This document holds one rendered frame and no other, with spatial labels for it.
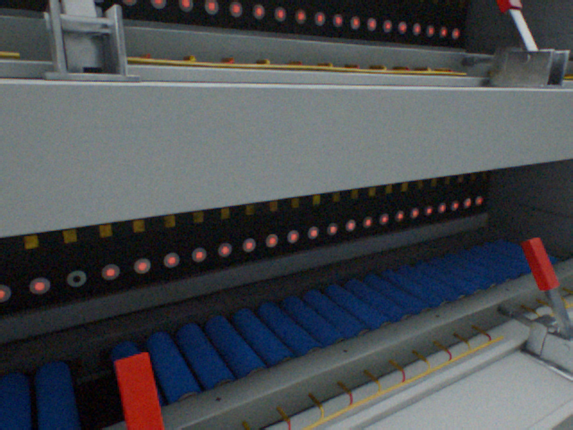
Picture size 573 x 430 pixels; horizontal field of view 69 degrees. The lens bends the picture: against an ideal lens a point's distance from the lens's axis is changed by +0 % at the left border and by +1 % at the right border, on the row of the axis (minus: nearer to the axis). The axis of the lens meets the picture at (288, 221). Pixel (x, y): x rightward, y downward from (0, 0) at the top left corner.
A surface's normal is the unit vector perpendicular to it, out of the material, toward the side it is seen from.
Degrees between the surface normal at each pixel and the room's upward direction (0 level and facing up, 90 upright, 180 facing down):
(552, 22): 90
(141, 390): 75
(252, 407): 110
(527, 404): 20
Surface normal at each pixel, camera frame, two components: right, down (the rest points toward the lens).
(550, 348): -0.86, 0.15
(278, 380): 0.02, -0.95
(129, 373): 0.44, -0.31
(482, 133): 0.51, 0.29
